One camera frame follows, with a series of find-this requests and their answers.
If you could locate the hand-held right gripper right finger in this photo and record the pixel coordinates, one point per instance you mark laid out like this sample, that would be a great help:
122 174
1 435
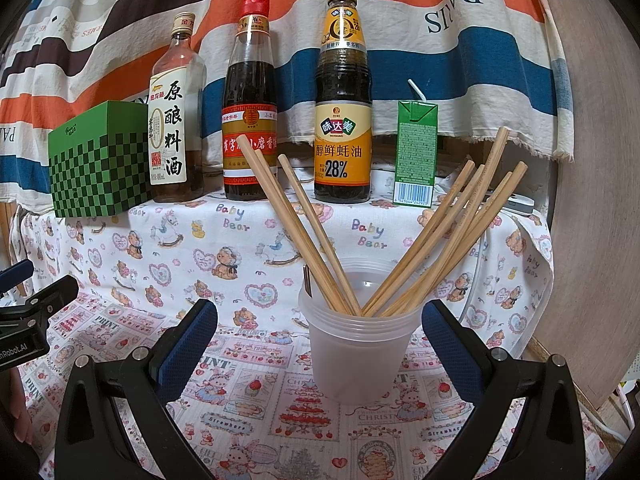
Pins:
450 345

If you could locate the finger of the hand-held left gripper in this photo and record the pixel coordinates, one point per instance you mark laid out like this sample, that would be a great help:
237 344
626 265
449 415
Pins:
15 275
50 295

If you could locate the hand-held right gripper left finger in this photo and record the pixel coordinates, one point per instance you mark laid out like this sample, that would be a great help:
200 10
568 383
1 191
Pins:
187 345

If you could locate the translucent plastic cup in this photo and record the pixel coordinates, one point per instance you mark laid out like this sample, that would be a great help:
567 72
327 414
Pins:
360 360

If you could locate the bundle of bamboo chopsticks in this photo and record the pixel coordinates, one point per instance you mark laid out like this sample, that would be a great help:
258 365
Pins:
268 180

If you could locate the person's left hand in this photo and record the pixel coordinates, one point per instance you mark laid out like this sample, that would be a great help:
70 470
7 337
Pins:
22 410

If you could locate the white bear print tablecloth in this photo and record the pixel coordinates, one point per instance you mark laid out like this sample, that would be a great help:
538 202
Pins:
150 240

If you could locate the green checkered box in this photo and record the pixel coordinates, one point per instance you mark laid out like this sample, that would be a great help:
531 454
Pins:
100 170

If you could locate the white power strip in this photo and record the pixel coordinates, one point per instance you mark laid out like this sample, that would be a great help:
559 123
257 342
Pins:
520 205

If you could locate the green drink carton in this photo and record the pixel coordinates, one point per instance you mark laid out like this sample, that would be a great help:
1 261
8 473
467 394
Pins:
415 155

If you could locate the cooking wine bottle white label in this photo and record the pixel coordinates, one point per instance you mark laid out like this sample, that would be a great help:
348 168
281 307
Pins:
167 130

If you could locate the wooden board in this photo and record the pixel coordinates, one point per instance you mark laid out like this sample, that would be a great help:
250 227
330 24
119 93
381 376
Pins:
595 185

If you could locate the white drinking straw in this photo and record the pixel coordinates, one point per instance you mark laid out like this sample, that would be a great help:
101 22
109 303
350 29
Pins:
415 90

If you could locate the sesame oil bottle red cap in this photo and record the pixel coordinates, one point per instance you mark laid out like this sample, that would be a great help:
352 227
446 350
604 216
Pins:
250 90

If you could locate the oyster sauce bottle yellow label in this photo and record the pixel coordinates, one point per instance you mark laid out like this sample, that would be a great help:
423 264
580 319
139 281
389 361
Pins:
342 85

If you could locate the striped cloth backdrop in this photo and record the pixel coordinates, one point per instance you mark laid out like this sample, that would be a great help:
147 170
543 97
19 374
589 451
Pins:
350 10

